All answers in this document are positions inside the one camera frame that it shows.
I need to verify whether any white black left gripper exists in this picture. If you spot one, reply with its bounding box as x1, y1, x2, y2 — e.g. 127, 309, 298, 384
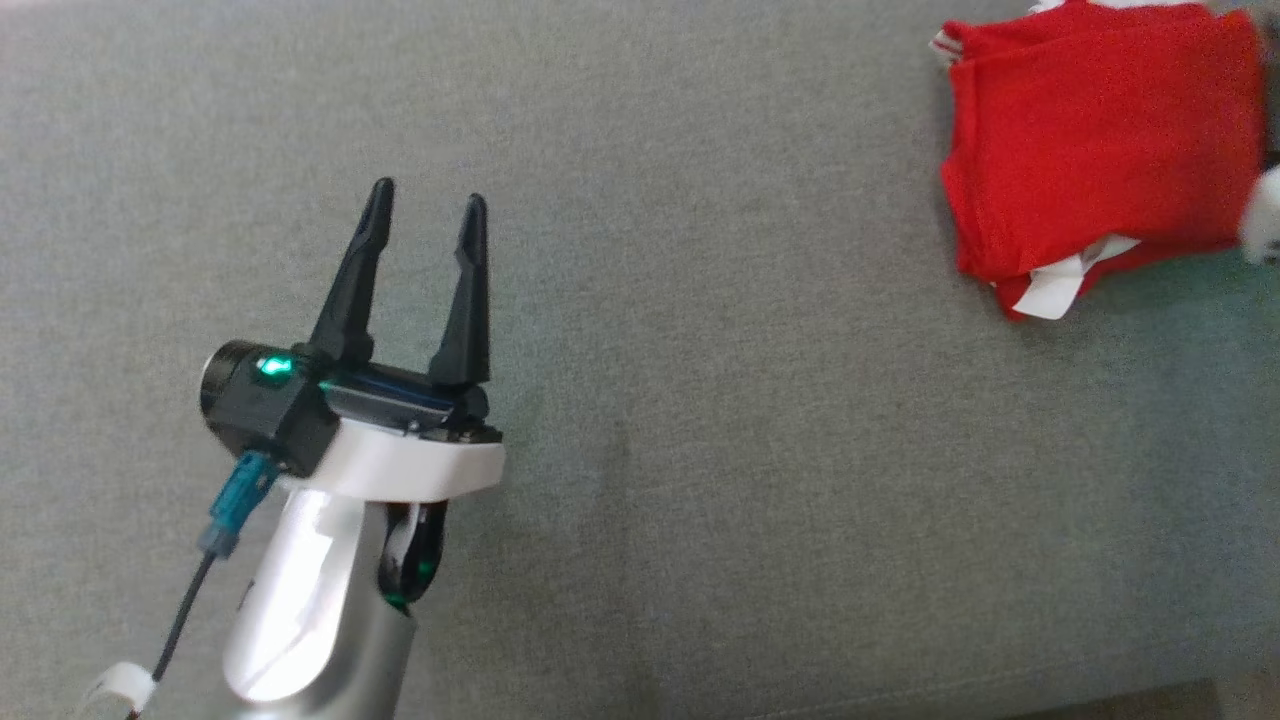
283, 177, 507, 504

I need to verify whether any black cable with teal connector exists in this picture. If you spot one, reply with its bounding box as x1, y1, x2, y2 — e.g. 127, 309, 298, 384
125, 450, 281, 719

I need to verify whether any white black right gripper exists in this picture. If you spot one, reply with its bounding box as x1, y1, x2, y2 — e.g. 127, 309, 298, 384
1240, 164, 1280, 267

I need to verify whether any red garment with white stripe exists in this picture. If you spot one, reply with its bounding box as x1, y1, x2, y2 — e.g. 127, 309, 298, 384
930, 0, 1271, 323

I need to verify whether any white cable strap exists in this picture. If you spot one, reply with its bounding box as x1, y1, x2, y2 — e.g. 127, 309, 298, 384
75, 660, 158, 720

